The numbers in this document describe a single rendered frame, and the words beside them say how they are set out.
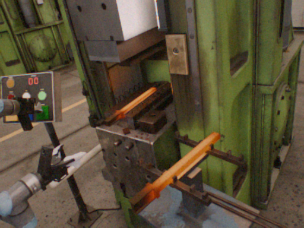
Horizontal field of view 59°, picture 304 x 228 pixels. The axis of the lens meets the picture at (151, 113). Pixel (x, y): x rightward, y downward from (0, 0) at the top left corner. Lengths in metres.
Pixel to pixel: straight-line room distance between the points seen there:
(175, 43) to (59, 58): 5.28
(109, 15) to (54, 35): 5.05
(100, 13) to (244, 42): 0.72
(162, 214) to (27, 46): 5.32
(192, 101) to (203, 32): 0.32
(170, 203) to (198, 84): 0.52
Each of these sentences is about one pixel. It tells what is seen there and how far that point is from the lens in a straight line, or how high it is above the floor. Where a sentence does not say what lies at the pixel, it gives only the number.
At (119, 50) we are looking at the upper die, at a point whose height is 1.32.
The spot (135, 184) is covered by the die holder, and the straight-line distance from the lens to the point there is 1.54.
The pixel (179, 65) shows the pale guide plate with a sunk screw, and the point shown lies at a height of 1.23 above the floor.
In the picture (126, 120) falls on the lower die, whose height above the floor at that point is 0.97.
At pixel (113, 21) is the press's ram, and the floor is 1.44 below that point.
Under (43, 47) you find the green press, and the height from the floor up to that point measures 0.53.
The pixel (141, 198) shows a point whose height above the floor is 1.02.
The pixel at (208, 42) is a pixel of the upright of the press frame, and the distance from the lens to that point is 1.12.
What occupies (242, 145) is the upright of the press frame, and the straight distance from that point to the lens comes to 1.76.
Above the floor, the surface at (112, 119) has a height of 1.01.
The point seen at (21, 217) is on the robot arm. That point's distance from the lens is 1.13.
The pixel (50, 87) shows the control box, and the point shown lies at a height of 1.12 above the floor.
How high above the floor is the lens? 1.61
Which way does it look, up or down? 28 degrees down
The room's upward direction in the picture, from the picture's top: 10 degrees counter-clockwise
